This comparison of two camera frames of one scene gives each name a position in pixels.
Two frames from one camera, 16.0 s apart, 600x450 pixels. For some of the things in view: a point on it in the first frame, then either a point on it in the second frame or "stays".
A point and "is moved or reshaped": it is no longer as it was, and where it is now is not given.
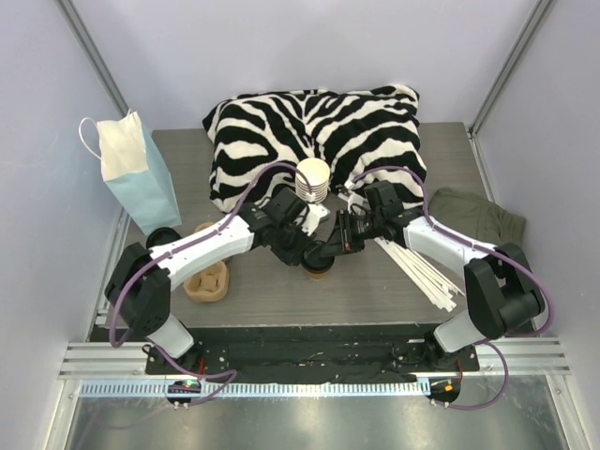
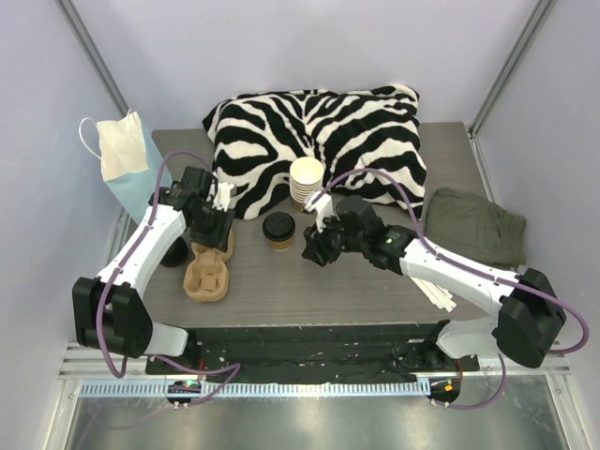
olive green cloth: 476,217 stays
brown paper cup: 318,276 is moved or reshaped
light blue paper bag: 136,170 stays
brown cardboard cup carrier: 210,283 stays
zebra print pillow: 364,134 stays
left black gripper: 291,248 to 216,232
